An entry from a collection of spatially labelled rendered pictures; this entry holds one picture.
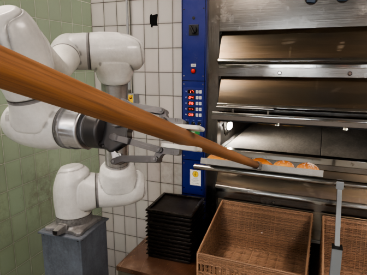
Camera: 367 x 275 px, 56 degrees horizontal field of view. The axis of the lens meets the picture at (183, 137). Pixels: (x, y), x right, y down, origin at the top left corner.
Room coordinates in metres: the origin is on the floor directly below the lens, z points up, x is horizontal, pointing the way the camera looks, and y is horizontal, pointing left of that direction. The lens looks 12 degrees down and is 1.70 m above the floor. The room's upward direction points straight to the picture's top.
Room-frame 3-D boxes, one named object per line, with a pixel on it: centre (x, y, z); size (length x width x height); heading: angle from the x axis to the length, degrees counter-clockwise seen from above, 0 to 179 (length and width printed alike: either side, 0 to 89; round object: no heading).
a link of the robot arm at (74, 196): (1.43, 0.48, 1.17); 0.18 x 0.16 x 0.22; 102
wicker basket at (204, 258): (1.75, -0.41, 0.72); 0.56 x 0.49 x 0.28; 68
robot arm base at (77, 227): (1.41, 0.49, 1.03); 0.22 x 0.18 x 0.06; 161
